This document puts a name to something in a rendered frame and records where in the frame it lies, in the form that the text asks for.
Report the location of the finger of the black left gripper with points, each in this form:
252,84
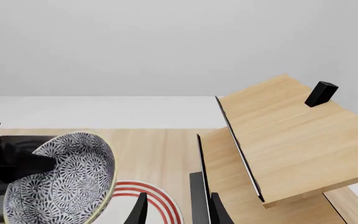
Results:
26,164

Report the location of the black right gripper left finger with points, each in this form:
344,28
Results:
140,210

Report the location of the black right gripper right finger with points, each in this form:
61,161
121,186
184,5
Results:
220,211

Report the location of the black white patterned bowl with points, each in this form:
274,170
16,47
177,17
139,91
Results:
70,182

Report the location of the white plate with red rings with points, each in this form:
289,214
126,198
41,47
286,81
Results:
163,205

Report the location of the pale wooden cabinet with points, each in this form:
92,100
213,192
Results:
291,144

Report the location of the small black block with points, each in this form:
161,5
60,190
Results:
320,94

